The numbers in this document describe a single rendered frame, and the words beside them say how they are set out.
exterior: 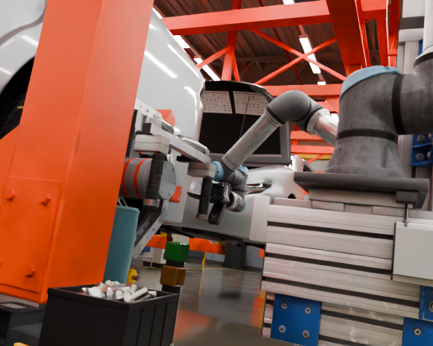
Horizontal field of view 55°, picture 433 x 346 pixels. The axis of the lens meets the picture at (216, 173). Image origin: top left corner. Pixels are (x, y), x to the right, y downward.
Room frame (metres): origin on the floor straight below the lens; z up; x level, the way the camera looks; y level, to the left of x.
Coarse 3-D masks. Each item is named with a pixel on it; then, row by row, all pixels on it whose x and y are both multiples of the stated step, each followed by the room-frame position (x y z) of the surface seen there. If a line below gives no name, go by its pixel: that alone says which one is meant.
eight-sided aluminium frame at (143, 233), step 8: (136, 104) 1.38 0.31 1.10; (144, 104) 1.43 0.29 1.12; (144, 112) 1.43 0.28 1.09; (152, 112) 1.47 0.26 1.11; (168, 160) 1.63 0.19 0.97; (160, 200) 1.64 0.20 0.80; (168, 200) 1.67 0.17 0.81; (152, 208) 1.65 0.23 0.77; (160, 208) 1.64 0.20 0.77; (152, 216) 1.65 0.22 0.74; (160, 216) 1.63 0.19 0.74; (144, 224) 1.62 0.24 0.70; (152, 224) 1.59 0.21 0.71; (160, 224) 1.64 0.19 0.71; (136, 232) 1.58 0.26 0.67; (144, 232) 1.57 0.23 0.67; (152, 232) 1.60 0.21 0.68; (136, 240) 1.54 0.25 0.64; (144, 240) 1.56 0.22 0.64; (136, 248) 1.51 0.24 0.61; (136, 256) 1.53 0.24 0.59
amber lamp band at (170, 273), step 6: (162, 270) 0.89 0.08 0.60; (168, 270) 0.88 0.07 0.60; (174, 270) 0.87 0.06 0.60; (180, 270) 0.88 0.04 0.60; (162, 276) 0.88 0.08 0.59; (168, 276) 0.88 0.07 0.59; (174, 276) 0.87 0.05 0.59; (180, 276) 0.88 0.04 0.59; (162, 282) 0.88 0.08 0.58; (168, 282) 0.88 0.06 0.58; (174, 282) 0.87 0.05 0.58; (180, 282) 0.89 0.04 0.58
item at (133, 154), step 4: (144, 116) 1.45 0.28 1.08; (132, 120) 1.41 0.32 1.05; (140, 120) 1.43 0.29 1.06; (132, 124) 1.41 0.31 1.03; (140, 124) 1.43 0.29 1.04; (140, 128) 1.44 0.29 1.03; (132, 140) 1.41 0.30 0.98; (128, 144) 1.41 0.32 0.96; (132, 144) 1.41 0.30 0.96; (128, 148) 1.41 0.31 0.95; (132, 148) 1.41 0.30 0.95; (128, 152) 1.41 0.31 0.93; (132, 152) 1.42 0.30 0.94; (136, 152) 1.44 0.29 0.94; (128, 156) 1.41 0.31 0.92; (132, 156) 1.42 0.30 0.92; (136, 156) 1.44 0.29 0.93
